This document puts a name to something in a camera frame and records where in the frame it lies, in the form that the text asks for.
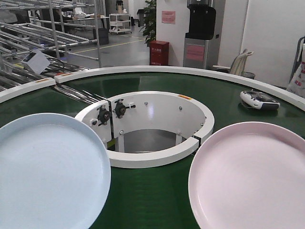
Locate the white control box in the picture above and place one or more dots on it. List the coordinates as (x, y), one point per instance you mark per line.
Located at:
(36, 61)

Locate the chair with beige cloth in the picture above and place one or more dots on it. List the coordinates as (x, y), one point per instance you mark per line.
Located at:
(238, 65)

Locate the black silver water dispenser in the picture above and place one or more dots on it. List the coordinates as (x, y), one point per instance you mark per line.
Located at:
(201, 31)

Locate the metal roller rack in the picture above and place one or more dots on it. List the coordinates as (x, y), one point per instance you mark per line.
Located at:
(54, 27)

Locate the white outer conveyor rail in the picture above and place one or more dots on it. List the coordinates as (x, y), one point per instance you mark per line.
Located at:
(42, 83)

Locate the white utility cart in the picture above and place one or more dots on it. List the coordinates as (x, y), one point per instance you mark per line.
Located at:
(120, 23)

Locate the light blue round plate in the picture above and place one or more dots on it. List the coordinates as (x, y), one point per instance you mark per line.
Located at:
(54, 173)

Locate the green potted plant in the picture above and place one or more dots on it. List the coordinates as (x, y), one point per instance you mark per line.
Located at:
(150, 20)

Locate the pink round plate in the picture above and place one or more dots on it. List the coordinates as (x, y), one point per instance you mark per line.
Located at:
(249, 175)

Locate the white red plastic bag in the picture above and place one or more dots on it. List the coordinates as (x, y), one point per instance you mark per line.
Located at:
(297, 84)

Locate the red fire extinguisher box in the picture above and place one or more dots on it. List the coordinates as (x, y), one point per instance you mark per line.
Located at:
(159, 53)

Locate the green circular conveyor belt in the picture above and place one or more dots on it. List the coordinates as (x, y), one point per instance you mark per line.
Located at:
(153, 198)

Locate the white grey remote controller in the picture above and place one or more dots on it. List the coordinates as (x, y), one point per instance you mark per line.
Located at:
(258, 100)

